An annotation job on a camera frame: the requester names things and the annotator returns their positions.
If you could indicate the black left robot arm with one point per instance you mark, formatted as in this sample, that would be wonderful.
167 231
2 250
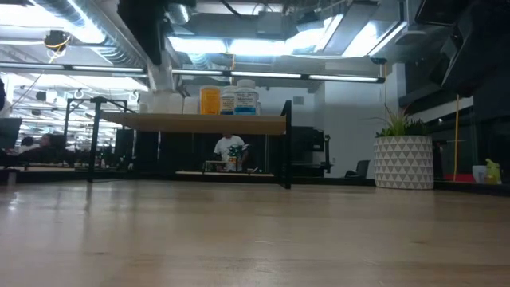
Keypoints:
143 28

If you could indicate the red mat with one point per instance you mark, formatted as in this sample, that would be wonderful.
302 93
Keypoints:
458 178

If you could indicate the black equipment stand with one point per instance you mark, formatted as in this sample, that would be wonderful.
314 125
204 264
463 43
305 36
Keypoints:
311 145

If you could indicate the silver ceiling duct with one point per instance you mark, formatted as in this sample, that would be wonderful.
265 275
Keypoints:
374 36

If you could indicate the person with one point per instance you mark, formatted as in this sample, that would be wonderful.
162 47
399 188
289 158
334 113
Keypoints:
229 146
44 145

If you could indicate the wooden shelf black frame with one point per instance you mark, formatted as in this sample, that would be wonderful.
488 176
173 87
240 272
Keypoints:
199 124

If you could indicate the orange pill bottle white cap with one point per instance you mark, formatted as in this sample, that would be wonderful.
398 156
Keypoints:
210 101

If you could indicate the black chair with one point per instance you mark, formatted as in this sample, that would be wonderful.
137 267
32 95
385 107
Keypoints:
360 169

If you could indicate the ceiling light tube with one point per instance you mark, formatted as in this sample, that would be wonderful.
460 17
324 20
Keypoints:
239 74
342 78
87 68

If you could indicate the white bottle blue label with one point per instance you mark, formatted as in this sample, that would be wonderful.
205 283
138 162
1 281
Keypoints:
245 97
228 101

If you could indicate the green spray bottle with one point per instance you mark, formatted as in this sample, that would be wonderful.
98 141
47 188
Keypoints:
493 171

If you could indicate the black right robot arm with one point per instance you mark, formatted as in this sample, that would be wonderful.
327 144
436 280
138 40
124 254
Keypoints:
470 48

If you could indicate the black aluminium table frame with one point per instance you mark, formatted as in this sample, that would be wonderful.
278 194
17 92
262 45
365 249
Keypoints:
338 181

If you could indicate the white cup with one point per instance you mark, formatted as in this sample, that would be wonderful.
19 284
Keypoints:
479 174

